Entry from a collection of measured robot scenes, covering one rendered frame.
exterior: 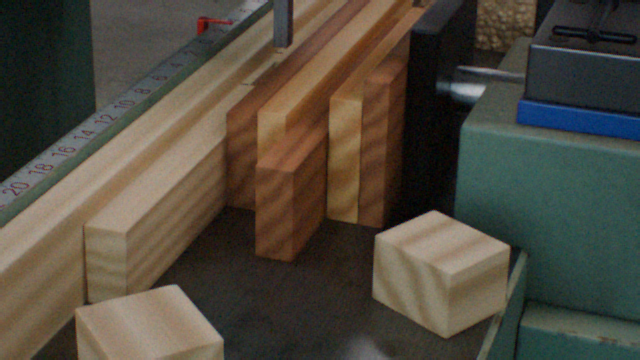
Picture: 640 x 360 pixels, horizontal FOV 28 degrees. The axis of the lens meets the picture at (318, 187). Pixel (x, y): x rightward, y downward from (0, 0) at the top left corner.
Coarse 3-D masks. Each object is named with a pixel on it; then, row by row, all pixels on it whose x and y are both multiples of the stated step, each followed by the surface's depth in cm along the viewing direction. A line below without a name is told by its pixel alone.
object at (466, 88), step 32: (448, 0) 65; (416, 32) 61; (448, 32) 63; (416, 64) 62; (448, 64) 64; (416, 96) 63; (448, 96) 65; (416, 128) 63; (448, 128) 67; (416, 160) 64; (448, 160) 68; (416, 192) 65
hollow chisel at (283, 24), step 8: (280, 0) 70; (288, 0) 70; (280, 8) 71; (288, 8) 71; (280, 16) 71; (288, 16) 71; (280, 24) 71; (288, 24) 71; (280, 32) 71; (288, 32) 71; (280, 40) 71; (288, 40) 71
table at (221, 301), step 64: (448, 192) 67; (192, 256) 60; (256, 256) 60; (320, 256) 60; (512, 256) 61; (256, 320) 55; (320, 320) 55; (384, 320) 55; (512, 320) 59; (576, 320) 61
